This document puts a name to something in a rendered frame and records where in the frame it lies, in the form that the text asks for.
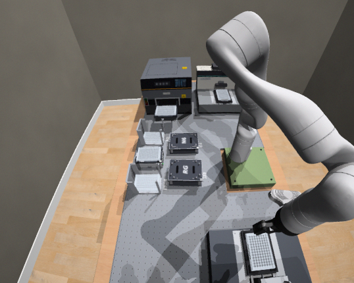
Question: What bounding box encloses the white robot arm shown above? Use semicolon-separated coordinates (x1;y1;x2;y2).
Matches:
206;11;354;234

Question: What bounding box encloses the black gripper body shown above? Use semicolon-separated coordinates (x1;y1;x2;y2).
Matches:
270;207;298;236

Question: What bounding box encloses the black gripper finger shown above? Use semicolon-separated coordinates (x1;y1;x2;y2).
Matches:
253;218;281;236

